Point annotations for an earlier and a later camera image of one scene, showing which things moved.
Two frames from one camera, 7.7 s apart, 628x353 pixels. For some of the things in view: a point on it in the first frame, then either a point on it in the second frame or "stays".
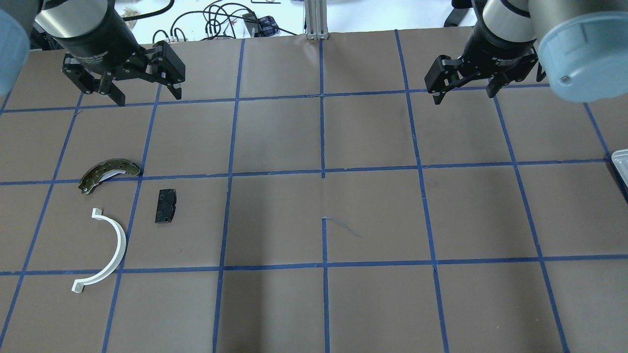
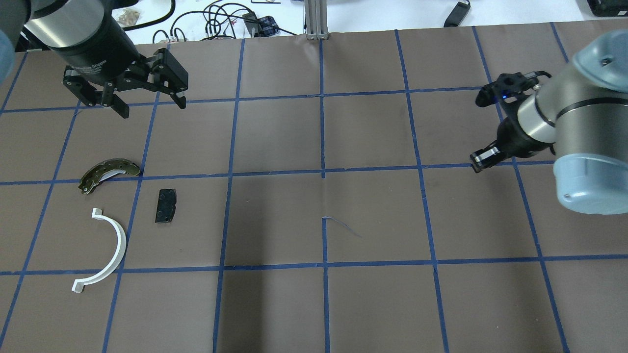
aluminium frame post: x=316 y=19 stays
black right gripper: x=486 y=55 to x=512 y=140
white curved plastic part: x=78 y=285 stays
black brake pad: x=167 y=204 stays
